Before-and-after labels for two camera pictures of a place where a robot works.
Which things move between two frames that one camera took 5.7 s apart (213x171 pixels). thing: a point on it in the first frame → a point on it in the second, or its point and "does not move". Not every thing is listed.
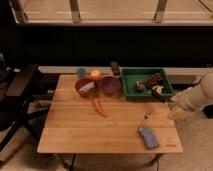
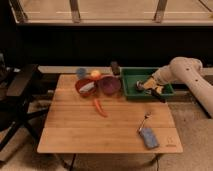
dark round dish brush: x=140 y=85 does not move
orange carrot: x=100 y=109 does not move
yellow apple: x=95 y=75 does not move
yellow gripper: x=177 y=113 → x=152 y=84
